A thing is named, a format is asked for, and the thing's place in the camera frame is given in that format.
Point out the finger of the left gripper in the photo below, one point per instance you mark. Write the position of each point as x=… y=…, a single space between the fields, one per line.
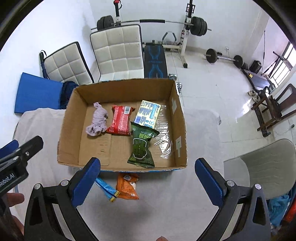
x=8 y=148
x=23 y=153

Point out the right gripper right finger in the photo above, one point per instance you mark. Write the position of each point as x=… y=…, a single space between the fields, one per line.
x=242 y=211

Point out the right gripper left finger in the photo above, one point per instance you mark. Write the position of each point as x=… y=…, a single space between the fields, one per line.
x=41 y=221

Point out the blue long snack packet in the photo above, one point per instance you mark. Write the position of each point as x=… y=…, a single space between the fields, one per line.
x=109 y=191

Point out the orange snack packet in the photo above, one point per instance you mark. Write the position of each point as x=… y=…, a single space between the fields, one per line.
x=126 y=185

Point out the purple cloth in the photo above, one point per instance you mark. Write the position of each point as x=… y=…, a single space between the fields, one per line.
x=98 y=125

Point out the green snack packet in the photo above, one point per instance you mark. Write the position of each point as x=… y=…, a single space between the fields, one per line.
x=141 y=155

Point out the red snack packet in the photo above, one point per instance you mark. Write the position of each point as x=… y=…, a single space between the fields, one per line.
x=121 y=120

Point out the white blue milk carton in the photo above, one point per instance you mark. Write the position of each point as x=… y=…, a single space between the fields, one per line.
x=147 y=114

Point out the person hand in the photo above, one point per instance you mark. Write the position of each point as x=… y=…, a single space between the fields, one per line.
x=15 y=199

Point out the blue bag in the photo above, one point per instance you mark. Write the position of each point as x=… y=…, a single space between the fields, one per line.
x=277 y=207

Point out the orange red bag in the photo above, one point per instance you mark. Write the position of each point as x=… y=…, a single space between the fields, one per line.
x=290 y=214

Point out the grey shell chair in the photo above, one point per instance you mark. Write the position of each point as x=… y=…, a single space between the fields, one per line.
x=272 y=166

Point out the blue foam mat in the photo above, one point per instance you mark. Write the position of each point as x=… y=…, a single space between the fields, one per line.
x=36 y=92

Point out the grey tablecloth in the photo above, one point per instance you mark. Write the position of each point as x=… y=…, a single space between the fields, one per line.
x=171 y=204

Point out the dark blue cloth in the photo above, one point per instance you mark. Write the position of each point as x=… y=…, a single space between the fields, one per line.
x=66 y=92

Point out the white quilted chair left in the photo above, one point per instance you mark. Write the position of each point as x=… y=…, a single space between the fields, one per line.
x=66 y=64

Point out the white quilted chair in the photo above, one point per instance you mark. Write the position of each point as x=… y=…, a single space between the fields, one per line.
x=66 y=64
x=118 y=52

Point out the dark wooden chair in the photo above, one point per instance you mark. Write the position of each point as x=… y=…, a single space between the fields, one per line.
x=275 y=106

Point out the cardboard box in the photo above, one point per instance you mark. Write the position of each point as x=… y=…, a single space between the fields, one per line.
x=168 y=149

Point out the treadmill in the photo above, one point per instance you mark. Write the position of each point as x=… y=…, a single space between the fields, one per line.
x=259 y=82

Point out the white quilted chair right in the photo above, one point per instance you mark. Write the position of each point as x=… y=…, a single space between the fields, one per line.
x=118 y=52

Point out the black speaker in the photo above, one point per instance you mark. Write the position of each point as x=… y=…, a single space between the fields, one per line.
x=255 y=66

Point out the chrome dumbbell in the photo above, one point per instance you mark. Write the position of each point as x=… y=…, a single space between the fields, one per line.
x=178 y=83

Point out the floor barbell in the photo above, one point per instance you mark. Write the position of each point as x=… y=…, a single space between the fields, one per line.
x=212 y=56

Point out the black blue weight bench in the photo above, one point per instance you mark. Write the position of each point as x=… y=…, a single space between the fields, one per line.
x=155 y=65

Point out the white barbell rack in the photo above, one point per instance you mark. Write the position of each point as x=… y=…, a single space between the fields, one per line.
x=181 y=47

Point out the barbell on rack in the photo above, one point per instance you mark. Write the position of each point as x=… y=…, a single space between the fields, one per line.
x=197 y=26

